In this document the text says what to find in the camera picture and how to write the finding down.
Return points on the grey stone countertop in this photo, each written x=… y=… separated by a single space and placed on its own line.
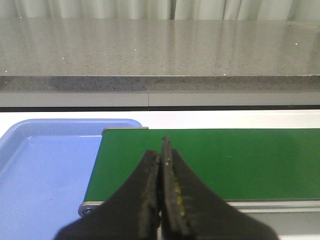
x=52 y=64

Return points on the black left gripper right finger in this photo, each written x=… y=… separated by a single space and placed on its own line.
x=191 y=211

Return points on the blue plastic tray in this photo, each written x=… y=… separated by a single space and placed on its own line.
x=45 y=167

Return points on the aluminium conveyor frame rail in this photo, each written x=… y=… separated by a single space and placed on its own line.
x=275 y=206

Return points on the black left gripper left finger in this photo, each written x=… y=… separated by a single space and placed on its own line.
x=131 y=213

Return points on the green conveyor belt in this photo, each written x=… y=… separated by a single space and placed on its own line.
x=237 y=165

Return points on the white pleated curtain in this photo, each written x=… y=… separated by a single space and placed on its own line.
x=262 y=10

